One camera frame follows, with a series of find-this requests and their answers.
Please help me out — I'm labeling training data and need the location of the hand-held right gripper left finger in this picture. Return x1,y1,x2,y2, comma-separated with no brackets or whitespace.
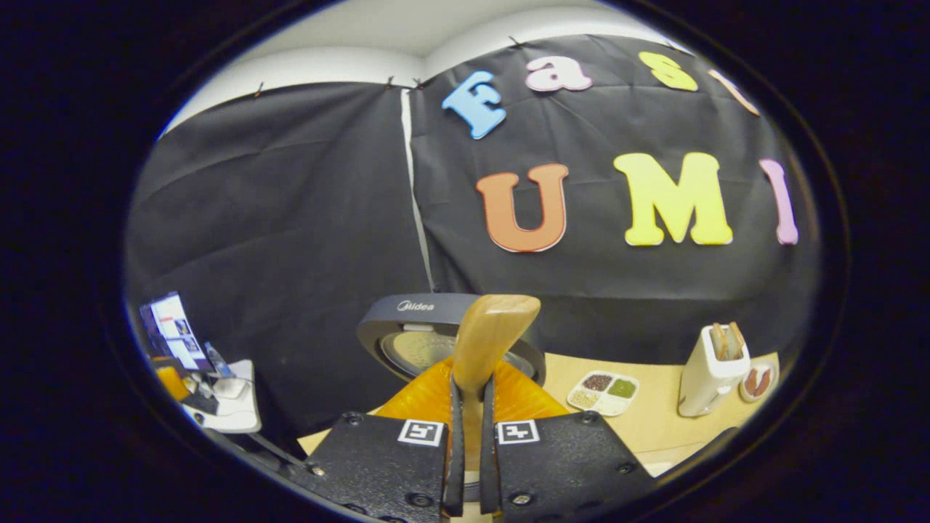
287,356,466,523

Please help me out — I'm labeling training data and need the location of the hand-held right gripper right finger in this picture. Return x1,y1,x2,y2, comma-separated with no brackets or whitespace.
480,360,658,523

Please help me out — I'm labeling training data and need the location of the wooden spoon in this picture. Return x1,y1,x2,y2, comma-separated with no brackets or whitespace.
450,294,542,473

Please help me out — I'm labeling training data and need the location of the dark grey rice cooker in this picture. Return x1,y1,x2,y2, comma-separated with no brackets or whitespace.
356,293,547,386

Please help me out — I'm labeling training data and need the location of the computer monitor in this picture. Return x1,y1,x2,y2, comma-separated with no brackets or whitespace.
139,291,213,373

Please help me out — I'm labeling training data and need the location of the divided plate of beans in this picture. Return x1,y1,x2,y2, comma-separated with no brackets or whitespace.
567,371,640,417

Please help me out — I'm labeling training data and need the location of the black backdrop cloth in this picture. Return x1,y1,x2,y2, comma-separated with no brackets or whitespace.
125,35,822,437

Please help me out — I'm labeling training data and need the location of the white toaster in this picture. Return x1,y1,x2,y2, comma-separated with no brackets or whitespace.
677,324,751,418

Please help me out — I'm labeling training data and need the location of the small round plate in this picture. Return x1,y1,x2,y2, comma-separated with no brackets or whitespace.
739,361,780,403

